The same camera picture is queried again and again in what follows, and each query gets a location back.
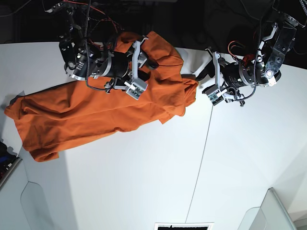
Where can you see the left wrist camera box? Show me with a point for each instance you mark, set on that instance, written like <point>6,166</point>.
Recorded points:
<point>215,94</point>

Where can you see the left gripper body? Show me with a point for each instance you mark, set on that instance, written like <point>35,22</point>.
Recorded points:
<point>239,80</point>

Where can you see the grey plastic bin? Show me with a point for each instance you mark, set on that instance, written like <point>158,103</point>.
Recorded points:
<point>271,215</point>
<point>23,205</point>

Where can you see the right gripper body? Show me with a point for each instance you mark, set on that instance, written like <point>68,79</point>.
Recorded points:
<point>122,67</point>

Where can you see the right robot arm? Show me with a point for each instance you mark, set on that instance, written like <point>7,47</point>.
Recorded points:
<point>78,51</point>

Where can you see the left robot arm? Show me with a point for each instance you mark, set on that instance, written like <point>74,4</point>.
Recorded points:
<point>256,62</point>

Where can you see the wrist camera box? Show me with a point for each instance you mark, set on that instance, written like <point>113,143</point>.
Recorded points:
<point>215,94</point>
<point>135,88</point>

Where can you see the grey plastic bin left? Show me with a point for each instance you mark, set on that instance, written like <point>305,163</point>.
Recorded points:
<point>23,205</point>

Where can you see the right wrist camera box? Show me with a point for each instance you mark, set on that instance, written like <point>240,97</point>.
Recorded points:
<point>135,88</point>

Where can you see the orange t-shirt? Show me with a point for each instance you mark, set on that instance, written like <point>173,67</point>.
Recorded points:
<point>72,114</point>

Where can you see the grey plastic bin right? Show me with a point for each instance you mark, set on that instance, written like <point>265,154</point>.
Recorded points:
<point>271,215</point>

